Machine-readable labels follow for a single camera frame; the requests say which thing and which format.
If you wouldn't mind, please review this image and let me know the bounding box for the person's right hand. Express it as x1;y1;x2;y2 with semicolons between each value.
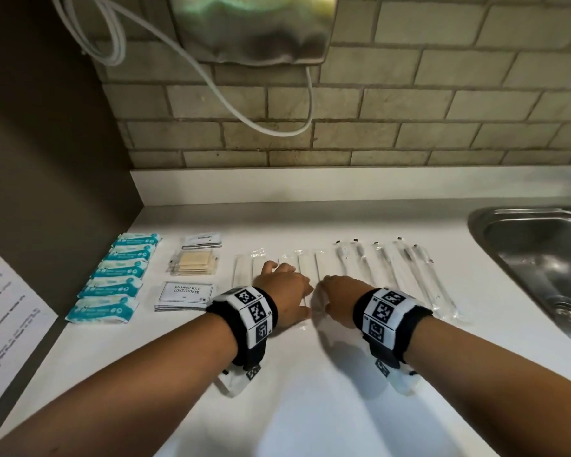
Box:
317;275;377;330

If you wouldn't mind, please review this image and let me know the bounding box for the white cable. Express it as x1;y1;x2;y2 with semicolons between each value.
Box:
49;0;315;137

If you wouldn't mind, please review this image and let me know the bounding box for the person's left hand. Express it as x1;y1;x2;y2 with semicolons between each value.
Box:
254;261;314;334

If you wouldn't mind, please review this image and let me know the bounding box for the stainless steel sink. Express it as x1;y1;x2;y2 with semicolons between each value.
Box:
467;206;571;354

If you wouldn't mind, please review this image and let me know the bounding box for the blue white wrapped packet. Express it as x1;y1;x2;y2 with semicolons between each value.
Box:
77;276;145;300
96;259;149;280
65;294;140;325
105;244;157;262
113;232;162;248

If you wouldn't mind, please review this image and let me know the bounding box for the person's left forearm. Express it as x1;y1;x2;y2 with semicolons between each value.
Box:
0;311;241;457

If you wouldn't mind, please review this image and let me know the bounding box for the small white sachet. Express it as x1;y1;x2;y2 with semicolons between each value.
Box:
181;232;223;250

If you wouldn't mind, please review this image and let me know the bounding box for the clear wrapped toothbrush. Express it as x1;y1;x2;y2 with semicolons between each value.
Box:
371;241;404;294
351;237;380;289
411;243;460;323
333;240;358;282
394;236;439;311

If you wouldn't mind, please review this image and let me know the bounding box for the clear packet of cotton swabs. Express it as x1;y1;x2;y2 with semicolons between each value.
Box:
167;249;220;277

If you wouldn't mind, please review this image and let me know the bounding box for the white printed paper sheet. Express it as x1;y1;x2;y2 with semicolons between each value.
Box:
0;237;59;425

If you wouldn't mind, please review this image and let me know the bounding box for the person's right forearm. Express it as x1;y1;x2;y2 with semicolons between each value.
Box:
402;316;571;457

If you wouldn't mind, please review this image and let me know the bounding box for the white shampoo sachet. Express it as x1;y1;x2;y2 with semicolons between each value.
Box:
154;281;215;313

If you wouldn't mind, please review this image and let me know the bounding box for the stainless steel wall appliance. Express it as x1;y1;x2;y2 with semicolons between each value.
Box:
168;0;339;67

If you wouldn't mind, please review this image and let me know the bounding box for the black white marker wristband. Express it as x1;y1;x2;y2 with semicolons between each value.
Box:
206;286;279;398
352;287;434;396

